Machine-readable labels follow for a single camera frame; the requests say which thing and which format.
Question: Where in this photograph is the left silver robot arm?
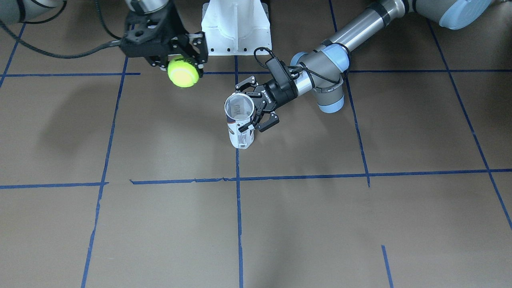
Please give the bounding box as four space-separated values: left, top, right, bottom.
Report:
227 0 492 134

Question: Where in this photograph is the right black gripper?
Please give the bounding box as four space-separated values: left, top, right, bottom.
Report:
120 8 209 72

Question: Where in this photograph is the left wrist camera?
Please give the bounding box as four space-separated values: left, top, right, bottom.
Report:
265 57 297 93

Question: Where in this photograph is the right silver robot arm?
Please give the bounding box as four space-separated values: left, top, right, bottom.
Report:
1 0 208 77

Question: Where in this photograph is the yellow tennis ball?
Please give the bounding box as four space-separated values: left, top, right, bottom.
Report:
167 57 200 88

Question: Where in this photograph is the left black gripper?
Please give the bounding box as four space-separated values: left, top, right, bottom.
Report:
235 76 298 133

